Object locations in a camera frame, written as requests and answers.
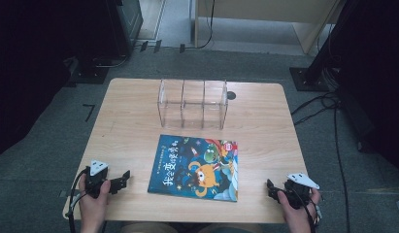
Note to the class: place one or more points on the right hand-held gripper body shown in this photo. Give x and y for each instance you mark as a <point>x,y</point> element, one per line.
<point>299,192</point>

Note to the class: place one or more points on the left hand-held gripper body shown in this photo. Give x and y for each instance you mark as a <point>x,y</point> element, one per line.
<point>95,181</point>

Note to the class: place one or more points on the colourful children's picture book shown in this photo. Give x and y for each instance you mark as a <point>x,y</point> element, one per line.
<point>187,168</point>

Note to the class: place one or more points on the clear acrylic book rack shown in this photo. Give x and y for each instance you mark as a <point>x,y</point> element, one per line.
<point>192,103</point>

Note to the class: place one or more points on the person's right hand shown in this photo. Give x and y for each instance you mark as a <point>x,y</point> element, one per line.
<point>294,215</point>

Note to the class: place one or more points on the person's left hand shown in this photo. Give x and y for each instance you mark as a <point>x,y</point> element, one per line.
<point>92,207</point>

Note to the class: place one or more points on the person's right leg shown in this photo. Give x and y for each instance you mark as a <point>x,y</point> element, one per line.
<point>231,228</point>

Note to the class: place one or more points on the black round table hole cap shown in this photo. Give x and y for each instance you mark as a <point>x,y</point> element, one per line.
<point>231,95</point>

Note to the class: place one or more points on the dark curtain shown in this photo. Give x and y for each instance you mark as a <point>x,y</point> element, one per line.
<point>378,81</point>

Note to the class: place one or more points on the black cabinet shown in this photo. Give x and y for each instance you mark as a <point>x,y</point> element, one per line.
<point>127,22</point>

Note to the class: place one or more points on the light wooden furniture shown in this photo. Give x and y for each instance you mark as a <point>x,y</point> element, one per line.
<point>268,11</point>

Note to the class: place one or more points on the black stand base plate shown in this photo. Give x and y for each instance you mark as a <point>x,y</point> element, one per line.
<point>90,76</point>
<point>304,81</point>

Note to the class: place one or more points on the black stand post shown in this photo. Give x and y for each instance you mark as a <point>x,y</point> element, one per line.
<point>326,42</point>

